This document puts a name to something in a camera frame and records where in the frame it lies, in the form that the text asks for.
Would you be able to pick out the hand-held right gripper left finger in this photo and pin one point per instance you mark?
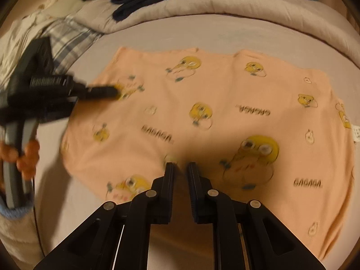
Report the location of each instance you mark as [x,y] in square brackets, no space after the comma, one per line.
[166,191]

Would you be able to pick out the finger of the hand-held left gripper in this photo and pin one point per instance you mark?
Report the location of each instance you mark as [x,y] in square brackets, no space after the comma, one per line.
[98,91]

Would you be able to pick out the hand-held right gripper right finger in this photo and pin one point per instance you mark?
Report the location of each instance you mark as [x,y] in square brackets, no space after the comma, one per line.
[197,191]

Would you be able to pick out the peach printed long-sleeve shirt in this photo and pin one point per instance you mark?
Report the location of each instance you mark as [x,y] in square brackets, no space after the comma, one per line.
[213,129]

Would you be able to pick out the person's left hand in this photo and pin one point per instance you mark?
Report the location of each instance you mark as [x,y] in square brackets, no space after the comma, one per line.
[28,157]

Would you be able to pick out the plaid blanket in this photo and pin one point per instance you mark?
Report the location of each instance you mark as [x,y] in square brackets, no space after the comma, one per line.
[70,39]

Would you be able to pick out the white crumpled cloth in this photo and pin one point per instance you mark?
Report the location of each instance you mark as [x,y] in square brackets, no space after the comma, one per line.
[19,31]

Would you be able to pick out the grey duvet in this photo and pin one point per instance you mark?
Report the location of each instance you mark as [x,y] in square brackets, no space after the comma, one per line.
[225,2]

